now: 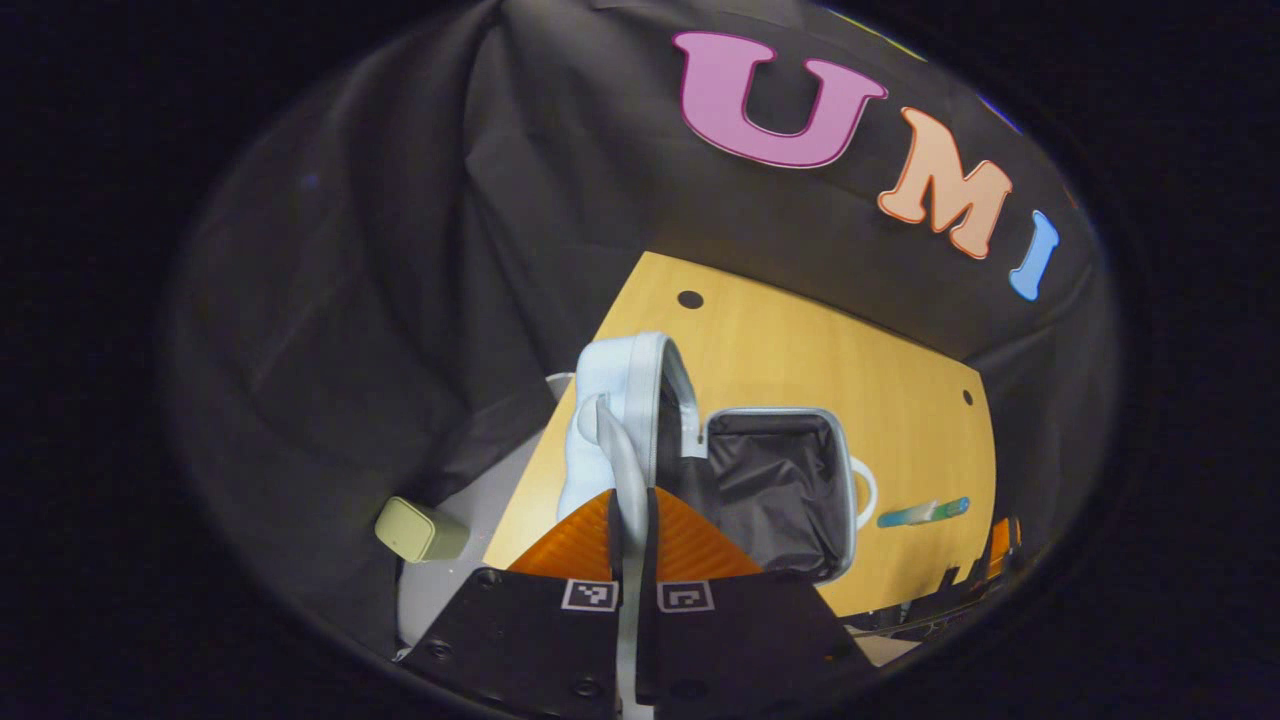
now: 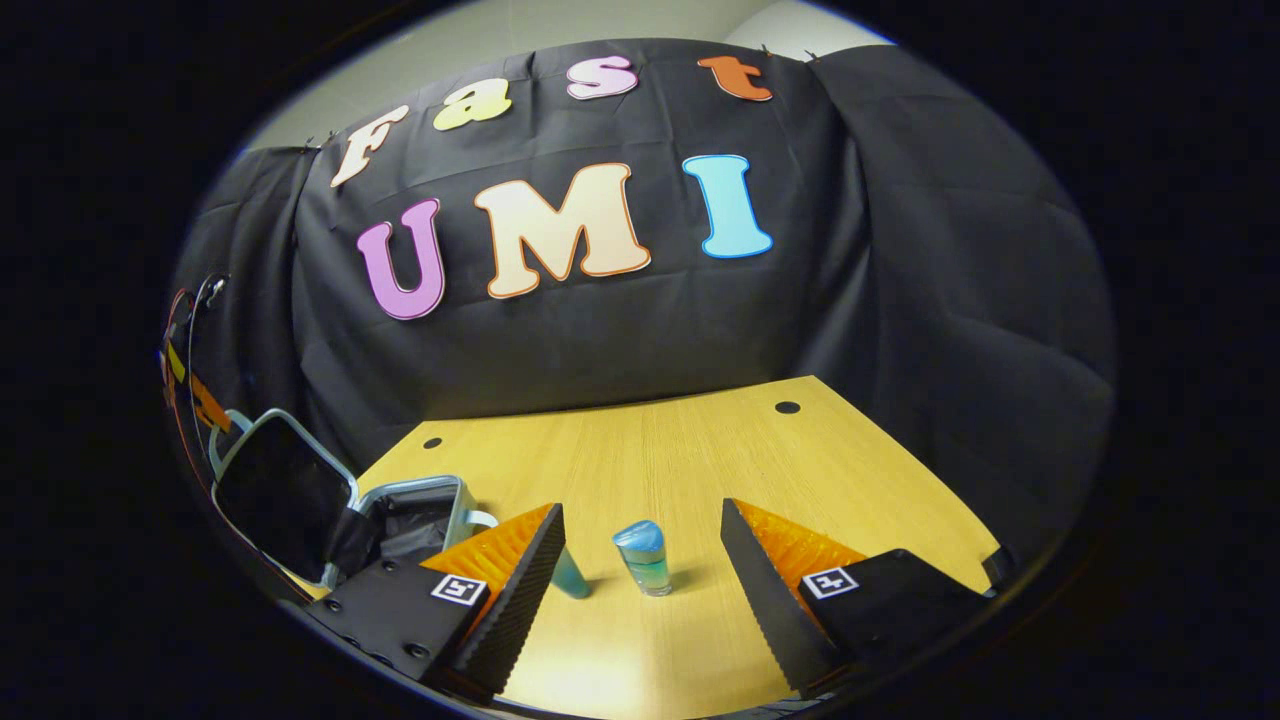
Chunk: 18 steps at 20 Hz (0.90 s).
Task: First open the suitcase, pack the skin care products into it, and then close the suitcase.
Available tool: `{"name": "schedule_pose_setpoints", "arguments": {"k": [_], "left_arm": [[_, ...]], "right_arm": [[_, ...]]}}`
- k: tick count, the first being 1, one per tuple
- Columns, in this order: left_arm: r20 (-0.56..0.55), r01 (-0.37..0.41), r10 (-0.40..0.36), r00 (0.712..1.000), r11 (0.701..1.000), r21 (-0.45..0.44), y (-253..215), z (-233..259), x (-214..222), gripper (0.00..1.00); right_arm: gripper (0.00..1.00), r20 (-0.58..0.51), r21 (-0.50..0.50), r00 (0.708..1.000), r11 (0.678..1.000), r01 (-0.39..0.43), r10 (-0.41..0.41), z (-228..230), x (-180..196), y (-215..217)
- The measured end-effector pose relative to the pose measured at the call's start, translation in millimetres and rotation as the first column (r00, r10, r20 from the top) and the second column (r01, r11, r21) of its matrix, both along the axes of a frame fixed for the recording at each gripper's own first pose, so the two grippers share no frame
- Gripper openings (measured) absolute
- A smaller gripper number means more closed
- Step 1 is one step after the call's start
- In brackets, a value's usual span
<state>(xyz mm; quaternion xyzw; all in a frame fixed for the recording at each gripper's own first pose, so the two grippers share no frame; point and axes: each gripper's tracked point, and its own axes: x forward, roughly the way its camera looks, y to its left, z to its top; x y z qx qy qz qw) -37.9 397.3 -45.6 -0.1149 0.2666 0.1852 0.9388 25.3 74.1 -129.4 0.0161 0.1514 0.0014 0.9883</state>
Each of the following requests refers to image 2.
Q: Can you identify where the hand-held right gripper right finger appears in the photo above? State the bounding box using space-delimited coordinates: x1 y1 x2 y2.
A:
720 498 1011 699

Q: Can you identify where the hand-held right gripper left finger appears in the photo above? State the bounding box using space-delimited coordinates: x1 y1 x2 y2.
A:
305 502 567 701

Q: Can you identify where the white skin care tube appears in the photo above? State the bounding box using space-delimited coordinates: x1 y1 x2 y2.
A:
550 545 593 600

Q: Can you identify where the pale blue suitcase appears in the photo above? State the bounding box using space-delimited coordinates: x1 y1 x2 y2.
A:
208 407 499 593

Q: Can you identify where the teal skin care bottle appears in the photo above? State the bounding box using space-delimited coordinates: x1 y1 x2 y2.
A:
612 520 674 598

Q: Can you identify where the black backdrop cloth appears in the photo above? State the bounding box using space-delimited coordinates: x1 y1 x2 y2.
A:
170 38 1116 561

